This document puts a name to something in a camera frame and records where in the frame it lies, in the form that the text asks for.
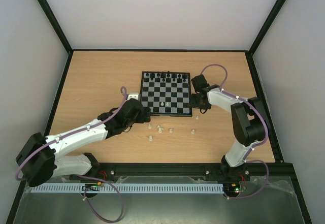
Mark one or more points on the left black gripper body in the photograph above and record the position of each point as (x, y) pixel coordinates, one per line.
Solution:
(140, 119)

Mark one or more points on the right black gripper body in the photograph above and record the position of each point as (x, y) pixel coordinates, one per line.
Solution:
(195, 101)

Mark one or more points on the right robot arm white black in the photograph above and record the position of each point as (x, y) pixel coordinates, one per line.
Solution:
(249, 122)

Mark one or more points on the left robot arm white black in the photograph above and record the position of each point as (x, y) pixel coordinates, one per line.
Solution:
(45, 157)

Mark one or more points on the black and white chessboard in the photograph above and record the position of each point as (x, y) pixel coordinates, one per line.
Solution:
(172, 87)

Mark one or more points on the light blue slotted cable duct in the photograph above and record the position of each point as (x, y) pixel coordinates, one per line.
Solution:
(130, 188)

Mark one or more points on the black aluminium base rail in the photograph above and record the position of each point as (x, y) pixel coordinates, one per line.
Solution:
(212, 172)

